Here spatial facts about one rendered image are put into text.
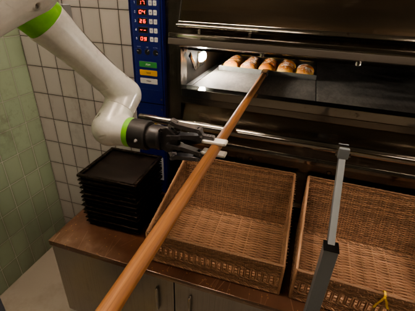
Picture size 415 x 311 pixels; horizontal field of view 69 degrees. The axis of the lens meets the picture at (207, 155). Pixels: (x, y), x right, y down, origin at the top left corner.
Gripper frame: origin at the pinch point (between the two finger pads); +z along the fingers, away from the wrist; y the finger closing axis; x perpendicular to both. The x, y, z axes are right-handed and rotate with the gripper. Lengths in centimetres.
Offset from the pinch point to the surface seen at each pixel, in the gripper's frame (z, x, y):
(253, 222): 10, -43, 60
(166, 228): 1.6, 36.4, -0.8
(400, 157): 52, -18, 2
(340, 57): 32, -41, -21
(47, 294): -98, -9, 119
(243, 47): -2.2, -41.2, -21.5
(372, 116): 50, -56, 3
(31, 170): -123, -41, 58
